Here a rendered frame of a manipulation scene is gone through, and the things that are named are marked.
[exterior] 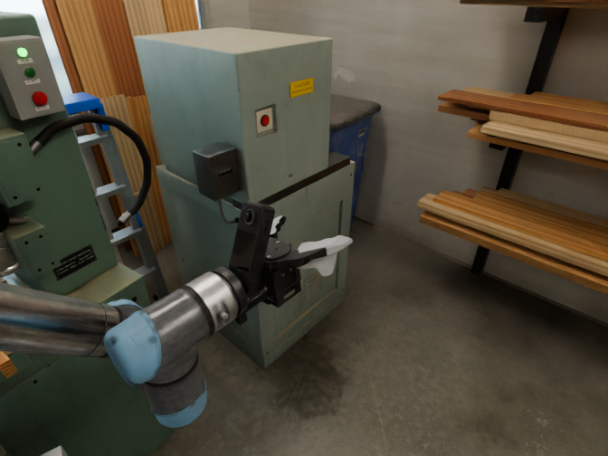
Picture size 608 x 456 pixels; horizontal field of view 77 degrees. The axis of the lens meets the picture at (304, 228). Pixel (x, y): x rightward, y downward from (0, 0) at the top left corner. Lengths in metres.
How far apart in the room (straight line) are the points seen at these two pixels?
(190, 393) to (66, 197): 0.80
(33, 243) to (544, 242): 1.88
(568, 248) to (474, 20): 1.20
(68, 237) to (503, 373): 1.91
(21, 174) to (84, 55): 1.54
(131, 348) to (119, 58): 2.30
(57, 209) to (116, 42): 1.58
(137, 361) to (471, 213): 1.79
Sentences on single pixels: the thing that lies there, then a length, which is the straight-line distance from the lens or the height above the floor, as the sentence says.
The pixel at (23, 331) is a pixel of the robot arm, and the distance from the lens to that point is 0.55.
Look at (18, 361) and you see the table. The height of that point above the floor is 0.87.
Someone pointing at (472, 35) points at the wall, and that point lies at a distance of 2.35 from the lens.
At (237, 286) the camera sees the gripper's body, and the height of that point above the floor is 1.24.
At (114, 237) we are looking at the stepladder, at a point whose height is 0.51.
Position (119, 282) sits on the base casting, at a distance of 1.32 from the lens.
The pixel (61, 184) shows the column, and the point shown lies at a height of 1.13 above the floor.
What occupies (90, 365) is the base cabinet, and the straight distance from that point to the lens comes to 1.38.
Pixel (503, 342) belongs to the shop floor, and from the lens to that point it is 2.32.
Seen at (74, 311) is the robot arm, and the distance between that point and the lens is 0.58.
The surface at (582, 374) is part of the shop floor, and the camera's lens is 2.37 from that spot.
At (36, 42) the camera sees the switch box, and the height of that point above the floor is 1.47.
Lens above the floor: 1.58
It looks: 33 degrees down
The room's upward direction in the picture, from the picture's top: straight up
